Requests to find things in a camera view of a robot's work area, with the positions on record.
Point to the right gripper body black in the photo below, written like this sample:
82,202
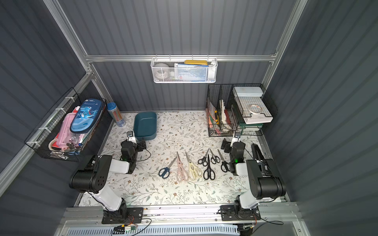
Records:
225,143

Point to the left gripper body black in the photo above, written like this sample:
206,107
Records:
139,144

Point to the teal plastic storage box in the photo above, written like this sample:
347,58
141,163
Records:
145,126

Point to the small black scissors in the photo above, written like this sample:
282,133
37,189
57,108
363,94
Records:
203,161

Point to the large black scissors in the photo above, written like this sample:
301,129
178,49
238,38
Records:
209,173

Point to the blue handled scissors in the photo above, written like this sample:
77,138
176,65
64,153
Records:
164,172

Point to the cream kitchen scissors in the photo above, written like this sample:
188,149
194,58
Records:
194,172

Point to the pink kitchen scissors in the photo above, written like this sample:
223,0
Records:
182,174

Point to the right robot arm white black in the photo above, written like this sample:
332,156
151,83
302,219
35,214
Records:
265,182

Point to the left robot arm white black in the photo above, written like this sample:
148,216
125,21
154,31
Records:
91,176

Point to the blue white box in basket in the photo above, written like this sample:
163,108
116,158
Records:
192,73

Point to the black stapler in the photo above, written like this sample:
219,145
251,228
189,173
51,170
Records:
257,154

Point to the colored pencil tube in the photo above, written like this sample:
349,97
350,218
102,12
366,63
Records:
115,114

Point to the tape roll on tray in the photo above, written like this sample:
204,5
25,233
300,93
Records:
255,109

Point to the blue shark pencil case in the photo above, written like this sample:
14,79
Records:
87,116

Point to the pink pencil case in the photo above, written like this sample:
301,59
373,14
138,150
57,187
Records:
66,139

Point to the white tape roll in basket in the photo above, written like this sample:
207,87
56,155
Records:
161,71

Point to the yellow case in basket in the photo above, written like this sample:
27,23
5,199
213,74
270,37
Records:
196,62

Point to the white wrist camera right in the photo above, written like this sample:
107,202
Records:
235,138

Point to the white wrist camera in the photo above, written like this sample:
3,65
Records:
235,138
131,137

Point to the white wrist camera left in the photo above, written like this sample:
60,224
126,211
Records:
131,137

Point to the black wire desk organizer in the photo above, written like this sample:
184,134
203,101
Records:
223,115

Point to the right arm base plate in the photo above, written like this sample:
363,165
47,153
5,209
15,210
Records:
233,213

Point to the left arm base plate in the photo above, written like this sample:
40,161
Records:
123,216

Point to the black wire side basket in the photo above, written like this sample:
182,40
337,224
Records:
43,140

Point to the white wire wall basket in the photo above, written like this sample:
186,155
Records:
171,72

